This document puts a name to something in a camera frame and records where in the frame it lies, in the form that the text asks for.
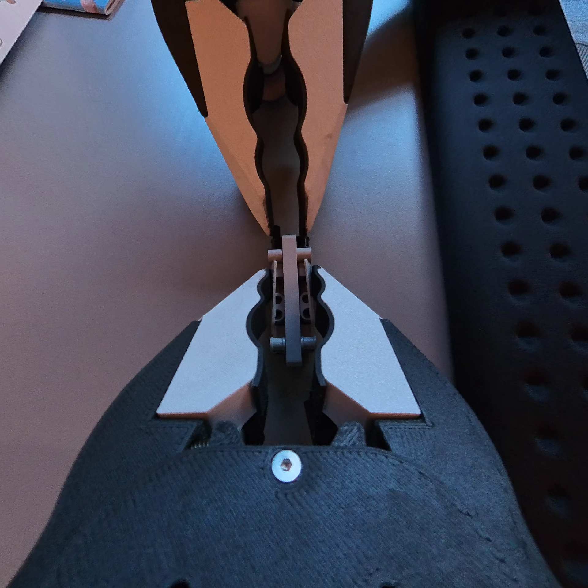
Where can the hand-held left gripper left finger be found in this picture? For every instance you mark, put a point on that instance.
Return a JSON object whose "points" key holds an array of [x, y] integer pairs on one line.
{"points": [[216, 363]]}

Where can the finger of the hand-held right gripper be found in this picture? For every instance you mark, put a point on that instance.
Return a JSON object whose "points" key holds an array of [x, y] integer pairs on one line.
{"points": [[225, 92], [324, 101]]}

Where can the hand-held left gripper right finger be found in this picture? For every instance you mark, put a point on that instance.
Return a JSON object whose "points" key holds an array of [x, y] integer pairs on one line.
{"points": [[363, 363]]}

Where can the brown desk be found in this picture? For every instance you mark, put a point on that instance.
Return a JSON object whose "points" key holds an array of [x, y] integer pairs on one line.
{"points": [[115, 193]]}

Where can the colourful printed box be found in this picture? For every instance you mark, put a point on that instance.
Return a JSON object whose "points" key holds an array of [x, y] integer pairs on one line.
{"points": [[78, 5]]}

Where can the black perforated foam pad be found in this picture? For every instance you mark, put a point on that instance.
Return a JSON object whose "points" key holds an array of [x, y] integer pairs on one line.
{"points": [[514, 229]]}

